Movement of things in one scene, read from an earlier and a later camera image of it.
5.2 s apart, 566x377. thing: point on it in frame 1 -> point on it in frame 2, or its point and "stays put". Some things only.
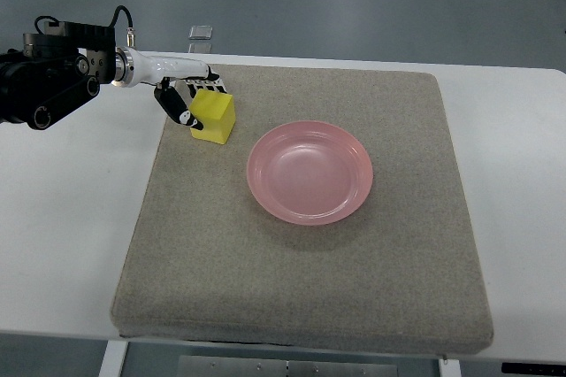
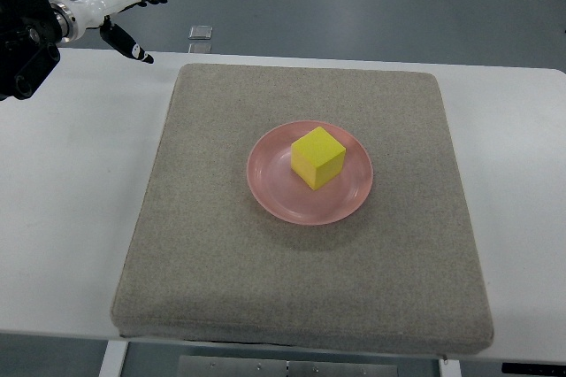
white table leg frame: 114,358 stays put
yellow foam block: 217,111 -> 317,157
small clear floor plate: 201,32 stays put
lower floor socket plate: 200,48 stays put
